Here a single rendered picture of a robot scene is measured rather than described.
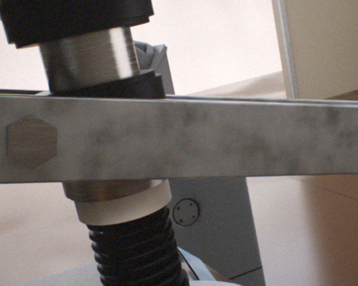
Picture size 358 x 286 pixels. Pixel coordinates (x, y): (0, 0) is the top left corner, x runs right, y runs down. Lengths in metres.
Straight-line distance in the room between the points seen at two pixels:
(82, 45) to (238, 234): 1.20
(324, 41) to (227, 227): 5.15
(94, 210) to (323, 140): 0.16
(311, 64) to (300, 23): 0.50
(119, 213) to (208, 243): 1.12
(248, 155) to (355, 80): 6.42
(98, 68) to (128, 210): 0.10
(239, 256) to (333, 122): 1.16
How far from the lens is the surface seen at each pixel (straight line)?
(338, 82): 6.60
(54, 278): 0.68
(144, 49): 1.48
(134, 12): 0.33
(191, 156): 0.32
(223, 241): 1.47
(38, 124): 0.29
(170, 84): 1.43
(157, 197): 0.35
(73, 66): 0.33
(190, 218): 1.42
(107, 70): 0.33
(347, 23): 6.67
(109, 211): 0.35
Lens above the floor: 1.13
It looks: 12 degrees down
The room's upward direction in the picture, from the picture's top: 12 degrees counter-clockwise
